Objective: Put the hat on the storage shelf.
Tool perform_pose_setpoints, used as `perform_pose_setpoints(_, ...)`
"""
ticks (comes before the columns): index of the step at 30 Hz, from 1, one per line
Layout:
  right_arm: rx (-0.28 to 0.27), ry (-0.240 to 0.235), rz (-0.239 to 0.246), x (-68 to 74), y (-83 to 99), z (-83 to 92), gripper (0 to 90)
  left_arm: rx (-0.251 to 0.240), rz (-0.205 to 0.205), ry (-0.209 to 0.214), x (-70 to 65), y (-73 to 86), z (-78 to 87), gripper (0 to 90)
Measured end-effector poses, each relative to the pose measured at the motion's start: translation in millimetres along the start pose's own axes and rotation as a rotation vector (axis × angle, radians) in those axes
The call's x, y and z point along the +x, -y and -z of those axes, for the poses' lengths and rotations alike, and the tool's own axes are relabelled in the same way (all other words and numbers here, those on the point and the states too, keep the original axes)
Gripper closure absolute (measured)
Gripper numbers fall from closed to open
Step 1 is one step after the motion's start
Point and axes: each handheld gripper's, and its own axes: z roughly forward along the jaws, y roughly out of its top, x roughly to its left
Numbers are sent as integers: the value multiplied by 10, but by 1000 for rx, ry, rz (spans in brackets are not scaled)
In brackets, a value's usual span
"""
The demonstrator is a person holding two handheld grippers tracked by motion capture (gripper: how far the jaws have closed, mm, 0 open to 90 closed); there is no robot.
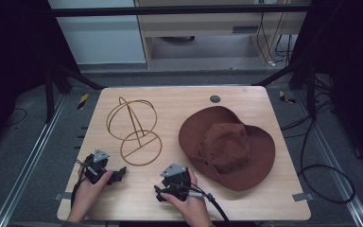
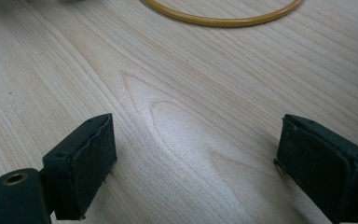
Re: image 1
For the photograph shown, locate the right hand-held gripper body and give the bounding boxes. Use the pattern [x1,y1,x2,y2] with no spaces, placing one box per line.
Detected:
[160,162,193,201]

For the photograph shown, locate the black metal stand legs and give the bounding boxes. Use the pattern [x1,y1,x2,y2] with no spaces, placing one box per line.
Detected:
[43,60,108,125]
[251,61,319,121]

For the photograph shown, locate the black looped floor cable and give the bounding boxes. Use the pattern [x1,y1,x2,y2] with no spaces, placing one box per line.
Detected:
[279,74,357,205]

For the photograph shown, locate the yellow black striped tape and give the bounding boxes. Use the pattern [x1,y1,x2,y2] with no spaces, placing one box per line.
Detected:
[278,90,298,105]
[77,93,90,111]

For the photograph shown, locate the black horizontal metal bar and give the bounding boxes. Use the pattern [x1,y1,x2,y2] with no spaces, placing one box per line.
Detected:
[48,5,312,18]

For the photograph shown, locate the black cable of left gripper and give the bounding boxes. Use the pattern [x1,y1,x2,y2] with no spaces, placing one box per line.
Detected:
[70,177,88,210]

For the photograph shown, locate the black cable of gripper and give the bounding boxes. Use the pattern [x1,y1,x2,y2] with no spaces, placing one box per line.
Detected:
[70,177,88,210]
[169,183,232,223]

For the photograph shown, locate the white cabinet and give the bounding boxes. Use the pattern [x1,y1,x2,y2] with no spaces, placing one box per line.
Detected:
[46,0,147,66]

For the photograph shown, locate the person's right hand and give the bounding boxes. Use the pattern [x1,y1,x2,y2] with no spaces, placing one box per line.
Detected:
[160,166,215,227]

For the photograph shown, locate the thin black floor cable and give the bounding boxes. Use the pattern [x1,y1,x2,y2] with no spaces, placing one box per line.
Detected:
[3,107,28,129]

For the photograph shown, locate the brown wide-brim hat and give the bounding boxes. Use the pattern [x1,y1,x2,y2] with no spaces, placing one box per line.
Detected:
[178,105,277,192]

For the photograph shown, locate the person's left hand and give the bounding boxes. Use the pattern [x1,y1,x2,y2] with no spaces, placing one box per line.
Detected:
[67,169,114,223]

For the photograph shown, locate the hanging desk cables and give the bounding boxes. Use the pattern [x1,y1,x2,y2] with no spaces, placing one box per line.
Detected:
[255,11,295,68]

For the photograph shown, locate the gold wire hat stand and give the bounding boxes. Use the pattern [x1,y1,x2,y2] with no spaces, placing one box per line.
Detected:
[105,96,164,167]

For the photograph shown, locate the grey tape strip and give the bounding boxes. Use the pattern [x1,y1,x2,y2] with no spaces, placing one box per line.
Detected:
[291,192,315,203]
[52,191,74,201]

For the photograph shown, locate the light wooden desk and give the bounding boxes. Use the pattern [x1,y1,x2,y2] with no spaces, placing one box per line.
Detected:
[133,0,314,69]

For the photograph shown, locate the black curtain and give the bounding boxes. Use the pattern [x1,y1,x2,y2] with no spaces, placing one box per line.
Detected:
[292,0,363,176]
[0,0,80,160]

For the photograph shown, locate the aluminium floor rail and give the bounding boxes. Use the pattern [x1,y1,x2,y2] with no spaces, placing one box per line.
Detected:
[0,94,68,227]
[296,90,363,227]

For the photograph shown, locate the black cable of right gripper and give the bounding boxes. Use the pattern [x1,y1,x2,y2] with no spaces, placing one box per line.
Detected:
[169,183,232,223]

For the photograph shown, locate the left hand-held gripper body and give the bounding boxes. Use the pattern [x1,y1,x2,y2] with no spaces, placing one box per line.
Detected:
[80,148,115,185]

